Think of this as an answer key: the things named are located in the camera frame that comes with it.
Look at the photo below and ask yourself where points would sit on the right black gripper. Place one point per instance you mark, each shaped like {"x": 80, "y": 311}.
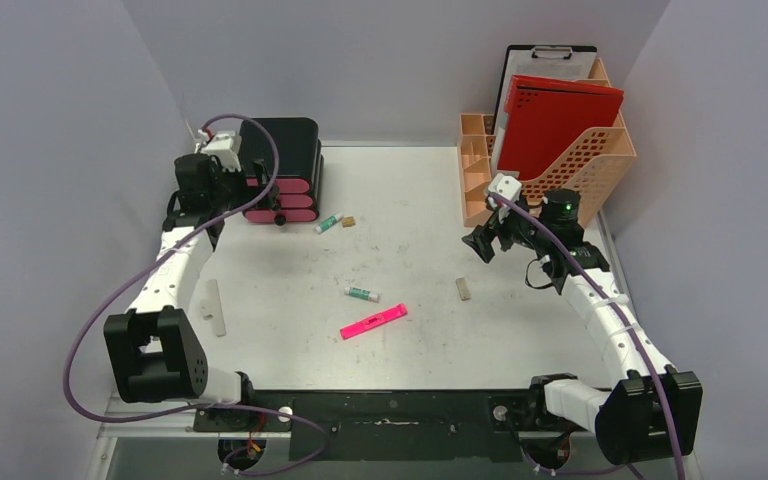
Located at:
{"x": 502, "y": 230}

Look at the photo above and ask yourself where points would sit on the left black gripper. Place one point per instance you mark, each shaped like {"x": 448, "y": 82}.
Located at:
{"x": 250, "y": 192}

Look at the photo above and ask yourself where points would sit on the black pink drawer unit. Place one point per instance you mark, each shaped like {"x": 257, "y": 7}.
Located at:
{"x": 301, "y": 164}

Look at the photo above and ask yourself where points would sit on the thick red binder folder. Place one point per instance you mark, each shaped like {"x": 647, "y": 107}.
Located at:
{"x": 544, "y": 116}

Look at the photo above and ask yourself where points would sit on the black clipboard with paper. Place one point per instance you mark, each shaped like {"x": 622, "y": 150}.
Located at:
{"x": 564, "y": 62}

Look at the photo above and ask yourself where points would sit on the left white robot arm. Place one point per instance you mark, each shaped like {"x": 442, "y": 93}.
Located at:
{"x": 154, "y": 351}

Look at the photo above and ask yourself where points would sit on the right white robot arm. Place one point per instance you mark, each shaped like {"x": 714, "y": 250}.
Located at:
{"x": 652, "y": 408}

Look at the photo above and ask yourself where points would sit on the small beige eraser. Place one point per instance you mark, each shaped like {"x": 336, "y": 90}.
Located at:
{"x": 463, "y": 289}

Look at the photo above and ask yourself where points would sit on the pink highlighter marker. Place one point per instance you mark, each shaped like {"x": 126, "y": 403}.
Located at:
{"x": 374, "y": 321}

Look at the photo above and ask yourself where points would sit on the white plastic ruler piece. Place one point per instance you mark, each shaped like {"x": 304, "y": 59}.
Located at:
{"x": 211, "y": 308}

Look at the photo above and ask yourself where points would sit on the green white glue stick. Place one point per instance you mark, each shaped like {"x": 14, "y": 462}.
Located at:
{"x": 362, "y": 294}

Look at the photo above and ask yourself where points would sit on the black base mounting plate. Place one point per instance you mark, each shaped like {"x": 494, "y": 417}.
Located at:
{"x": 423, "y": 425}

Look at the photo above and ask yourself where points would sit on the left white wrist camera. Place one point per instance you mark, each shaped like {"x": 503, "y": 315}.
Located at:
{"x": 223, "y": 147}

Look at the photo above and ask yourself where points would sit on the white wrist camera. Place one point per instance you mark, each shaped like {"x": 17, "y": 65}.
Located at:
{"x": 506, "y": 186}
{"x": 223, "y": 147}

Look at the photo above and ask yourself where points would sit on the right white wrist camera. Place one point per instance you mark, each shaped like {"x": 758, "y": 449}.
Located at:
{"x": 506, "y": 186}

